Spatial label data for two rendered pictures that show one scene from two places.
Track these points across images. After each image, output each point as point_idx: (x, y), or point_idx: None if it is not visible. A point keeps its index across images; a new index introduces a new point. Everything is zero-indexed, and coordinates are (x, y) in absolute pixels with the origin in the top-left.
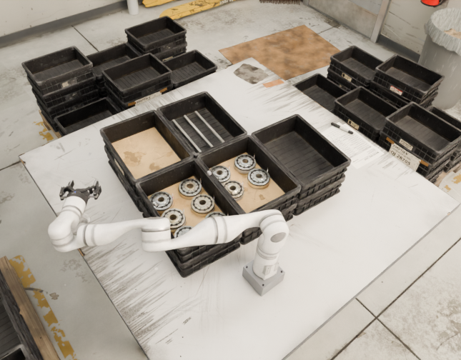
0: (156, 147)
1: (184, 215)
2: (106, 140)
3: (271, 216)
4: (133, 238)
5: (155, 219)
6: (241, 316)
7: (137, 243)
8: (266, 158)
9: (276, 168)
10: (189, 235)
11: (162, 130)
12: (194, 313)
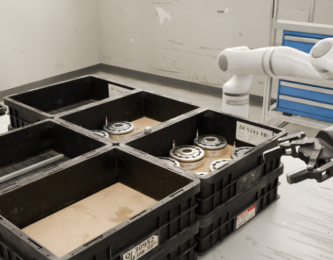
0: (63, 225)
1: (217, 160)
2: (98, 239)
3: (235, 48)
4: (252, 257)
5: (329, 39)
6: (288, 160)
7: (257, 250)
8: (95, 110)
9: (112, 104)
10: (308, 57)
11: (22, 212)
12: (313, 185)
